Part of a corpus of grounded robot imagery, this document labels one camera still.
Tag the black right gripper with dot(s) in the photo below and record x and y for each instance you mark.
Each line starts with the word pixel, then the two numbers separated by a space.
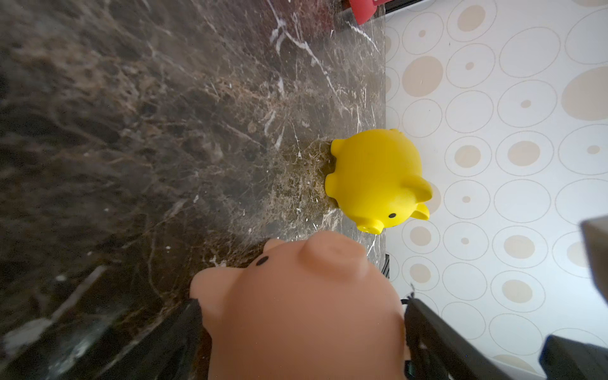
pixel 562 358

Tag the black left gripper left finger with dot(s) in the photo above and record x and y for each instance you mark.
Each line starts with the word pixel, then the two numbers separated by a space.
pixel 167 352

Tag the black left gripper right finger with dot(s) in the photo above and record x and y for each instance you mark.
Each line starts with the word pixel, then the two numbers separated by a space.
pixel 438 351

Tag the pink piggy bank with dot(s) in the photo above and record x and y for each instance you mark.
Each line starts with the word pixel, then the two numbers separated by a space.
pixel 310 309

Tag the yellow piggy bank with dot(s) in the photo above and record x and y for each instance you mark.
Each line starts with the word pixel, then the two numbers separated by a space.
pixel 378 181

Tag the red polka dot toaster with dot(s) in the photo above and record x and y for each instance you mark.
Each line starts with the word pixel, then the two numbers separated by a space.
pixel 364 10

